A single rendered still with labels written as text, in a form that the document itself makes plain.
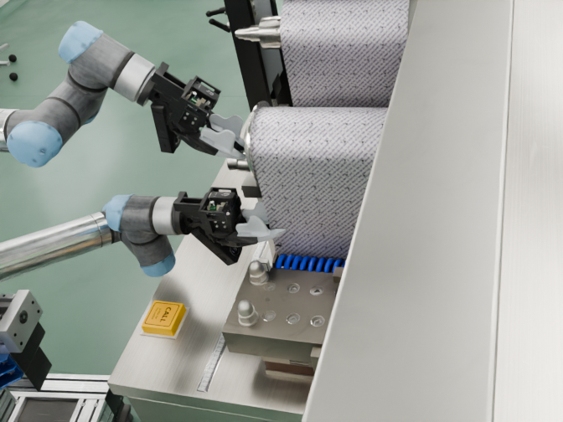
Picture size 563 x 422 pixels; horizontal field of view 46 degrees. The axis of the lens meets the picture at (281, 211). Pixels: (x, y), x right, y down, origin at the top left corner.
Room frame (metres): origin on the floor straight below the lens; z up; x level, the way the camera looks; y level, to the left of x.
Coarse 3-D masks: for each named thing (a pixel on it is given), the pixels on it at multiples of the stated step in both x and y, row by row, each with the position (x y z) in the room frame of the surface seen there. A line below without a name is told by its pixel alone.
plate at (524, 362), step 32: (544, 0) 0.90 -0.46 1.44; (544, 32) 0.81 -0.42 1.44; (512, 64) 0.74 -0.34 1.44; (544, 64) 0.73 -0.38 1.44; (512, 96) 0.67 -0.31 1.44; (544, 96) 0.66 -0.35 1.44; (512, 128) 0.61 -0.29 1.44; (544, 128) 0.60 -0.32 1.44; (512, 160) 0.55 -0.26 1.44; (544, 160) 0.54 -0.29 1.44; (512, 192) 0.50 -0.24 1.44; (544, 192) 0.49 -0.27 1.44; (512, 224) 0.46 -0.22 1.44; (544, 224) 0.45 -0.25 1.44; (512, 256) 0.42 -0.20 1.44; (544, 256) 0.41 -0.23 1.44; (512, 288) 0.38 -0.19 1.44; (544, 288) 0.37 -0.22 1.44; (512, 320) 0.35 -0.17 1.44; (544, 320) 0.34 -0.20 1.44; (512, 352) 0.31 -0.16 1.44; (544, 352) 0.31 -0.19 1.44; (512, 384) 0.28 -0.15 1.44; (544, 384) 0.28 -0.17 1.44; (512, 416) 0.26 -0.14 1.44; (544, 416) 0.25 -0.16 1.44
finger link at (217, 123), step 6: (216, 114) 1.02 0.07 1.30; (210, 120) 1.02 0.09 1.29; (216, 120) 1.02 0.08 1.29; (222, 120) 1.01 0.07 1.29; (228, 120) 1.01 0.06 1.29; (234, 120) 1.00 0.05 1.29; (240, 120) 1.00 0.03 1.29; (210, 126) 1.01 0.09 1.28; (216, 126) 1.01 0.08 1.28; (222, 126) 1.01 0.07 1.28; (228, 126) 1.01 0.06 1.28; (234, 126) 1.00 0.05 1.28; (240, 126) 1.00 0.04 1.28; (234, 132) 1.01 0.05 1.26; (240, 138) 1.01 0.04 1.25; (234, 144) 1.00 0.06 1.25; (240, 144) 0.99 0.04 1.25
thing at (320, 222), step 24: (264, 192) 0.91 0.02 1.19; (288, 192) 0.90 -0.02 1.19; (312, 192) 0.88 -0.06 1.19; (336, 192) 0.86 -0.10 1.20; (360, 192) 0.84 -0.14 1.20; (288, 216) 0.90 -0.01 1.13; (312, 216) 0.88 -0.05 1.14; (336, 216) 0.86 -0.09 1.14; (288, 240) 0.90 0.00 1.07; (312, 240) 0.88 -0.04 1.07; (336, 240) 0.87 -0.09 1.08
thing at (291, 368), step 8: (264, 360) 0.74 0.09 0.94; (272, 360) 0.73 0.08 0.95; (280, 360) 0.73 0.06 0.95; (288, 360) 0.72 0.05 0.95; (272, 368) 0.74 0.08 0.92; (280, 368) 0.73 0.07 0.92; (288, 368) 0.73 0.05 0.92; (296, 368) 0.72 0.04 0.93; (304, 368) 0.71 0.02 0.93; (312, 368) 0.71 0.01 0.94; (288, 376) 0.72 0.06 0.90; (296, 376) 0.72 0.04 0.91; (304, 376) 0.71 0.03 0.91; (312, 376) 0.71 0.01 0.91
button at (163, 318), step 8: (152, 304) 0.96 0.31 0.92; (160, 304) 0.96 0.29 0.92; (168, 304) 0.95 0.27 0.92; (176, 304) 0.95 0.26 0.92; (152, 312) 0.94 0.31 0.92; (160, 312) 0.93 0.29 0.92; (168, 312) 0.93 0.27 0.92; (176, 312) 0.92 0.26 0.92; (184, 312) 0.94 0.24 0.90; (144, 320) 0.92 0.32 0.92; (152, 320) 0.92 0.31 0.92; (160, 320) 0.91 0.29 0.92; (168, 320) 0.91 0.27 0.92; (176, 320) 0.91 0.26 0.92; (144, 328) 0.91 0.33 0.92; (152, 328) 0.90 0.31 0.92; (160, 328) 0.89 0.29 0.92; (168, 328) 0.89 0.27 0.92; (176, 328) 0.90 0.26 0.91
